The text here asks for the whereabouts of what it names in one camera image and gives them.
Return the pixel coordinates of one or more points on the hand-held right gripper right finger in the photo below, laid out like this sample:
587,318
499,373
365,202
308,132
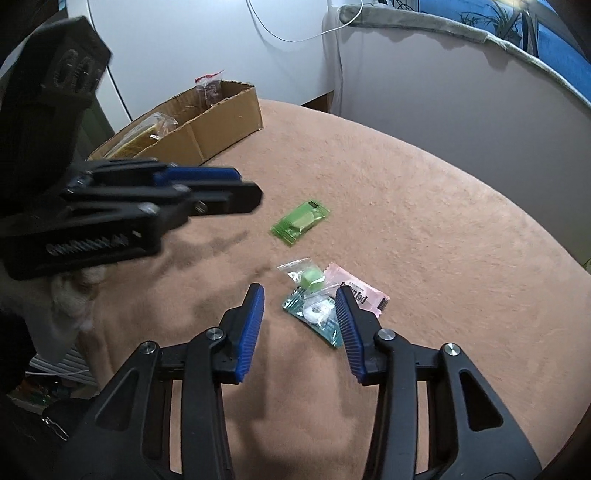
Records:
351,337

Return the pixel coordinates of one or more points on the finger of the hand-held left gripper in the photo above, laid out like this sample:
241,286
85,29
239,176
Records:
231,197
198,174

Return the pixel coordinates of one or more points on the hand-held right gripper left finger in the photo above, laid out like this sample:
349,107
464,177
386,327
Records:
249,332

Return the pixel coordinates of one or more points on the pink snack packet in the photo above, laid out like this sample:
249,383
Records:
369,295

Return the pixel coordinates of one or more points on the cardboard box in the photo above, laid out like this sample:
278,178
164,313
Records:
221,129

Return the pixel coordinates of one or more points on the yellowish clear snack packet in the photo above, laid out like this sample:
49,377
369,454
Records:
143,136

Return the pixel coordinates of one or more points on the clear packet with green cube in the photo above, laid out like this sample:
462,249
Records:
311,277

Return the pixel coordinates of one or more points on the green snack packet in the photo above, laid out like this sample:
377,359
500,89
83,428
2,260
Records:
300,222

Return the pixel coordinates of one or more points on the red-topped clear snack packet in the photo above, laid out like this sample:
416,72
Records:
211,90

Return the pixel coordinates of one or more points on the white wardrobe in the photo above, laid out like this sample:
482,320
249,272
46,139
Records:
184,37

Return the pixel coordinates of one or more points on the grey ribbed radiator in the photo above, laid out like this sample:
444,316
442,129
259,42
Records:
69,364

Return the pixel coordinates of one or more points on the grey stone window sill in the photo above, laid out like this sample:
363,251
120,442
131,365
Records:
461,27

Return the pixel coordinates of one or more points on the potted green plant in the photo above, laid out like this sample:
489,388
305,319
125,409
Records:
503,18

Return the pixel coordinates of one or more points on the window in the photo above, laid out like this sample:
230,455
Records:
568,60

